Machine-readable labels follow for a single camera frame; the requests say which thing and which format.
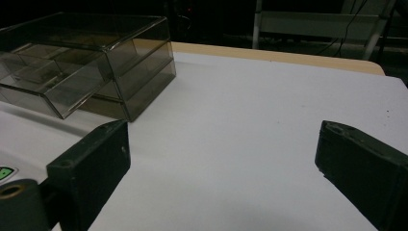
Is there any green sticker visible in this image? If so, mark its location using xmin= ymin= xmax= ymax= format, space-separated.
xmin=0 ymin=165 xmax=19 ymax=185

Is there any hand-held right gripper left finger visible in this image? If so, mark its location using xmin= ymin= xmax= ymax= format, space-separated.
xmin=46 ymin=118 xmax=132 ymax=231

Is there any white table mat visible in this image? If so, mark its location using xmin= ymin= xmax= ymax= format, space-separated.
xmin=0 ymin=51 xmax=408 ymax=231

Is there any white metal frame stand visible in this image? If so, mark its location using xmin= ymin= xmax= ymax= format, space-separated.
xmin=251 ymin=0 xmax=399 ymax=61

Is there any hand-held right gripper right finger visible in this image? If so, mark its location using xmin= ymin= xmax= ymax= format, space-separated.
xmin=315 ymin=120 xmax=408 ymax=231

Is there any black cable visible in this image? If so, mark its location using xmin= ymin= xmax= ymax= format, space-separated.
xmin=316 ymin=0 xmax=370 ymax=57

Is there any smoky transparent drawer cabinet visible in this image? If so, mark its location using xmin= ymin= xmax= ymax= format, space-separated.
xmin=0 ymin=12 xmax=177 ymax=123

